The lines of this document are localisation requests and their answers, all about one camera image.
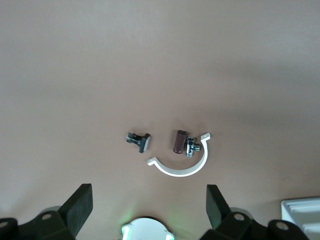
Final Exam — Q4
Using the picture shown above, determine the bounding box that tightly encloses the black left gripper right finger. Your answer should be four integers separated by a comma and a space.
201, 184, 271, 240

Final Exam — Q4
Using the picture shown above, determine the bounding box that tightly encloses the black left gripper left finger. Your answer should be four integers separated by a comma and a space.
19, 183, 94, 240

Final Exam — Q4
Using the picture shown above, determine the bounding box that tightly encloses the silver metal connector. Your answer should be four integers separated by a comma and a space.
185, 137, 202, 159

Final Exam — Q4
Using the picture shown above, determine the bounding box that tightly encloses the brown cylindrical capacitor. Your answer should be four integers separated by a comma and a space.
172, 129, 188, 154

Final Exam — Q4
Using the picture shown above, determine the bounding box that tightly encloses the white half-ring clamp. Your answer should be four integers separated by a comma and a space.
146, 132, 212, 178

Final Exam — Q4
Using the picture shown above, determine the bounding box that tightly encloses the black push switch part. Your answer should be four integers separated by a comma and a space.
125, 130, 153, 154

